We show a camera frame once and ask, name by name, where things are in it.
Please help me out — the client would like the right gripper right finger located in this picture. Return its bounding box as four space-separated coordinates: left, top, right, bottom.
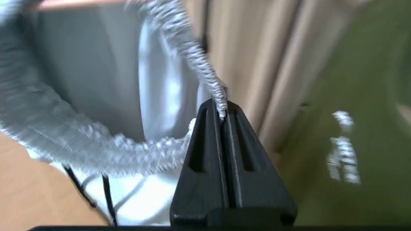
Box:
223 100 299 226

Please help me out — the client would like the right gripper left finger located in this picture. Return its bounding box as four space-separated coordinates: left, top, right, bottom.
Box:
169 98 230 226

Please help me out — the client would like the pale grey garment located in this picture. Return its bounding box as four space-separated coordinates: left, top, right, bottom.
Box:
0 0 230 227

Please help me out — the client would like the green printed t-shirt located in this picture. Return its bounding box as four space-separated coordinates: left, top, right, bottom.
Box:
275 0 411 227

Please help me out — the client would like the pink clothes hanger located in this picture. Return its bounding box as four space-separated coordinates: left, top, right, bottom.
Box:
30 0 131 11

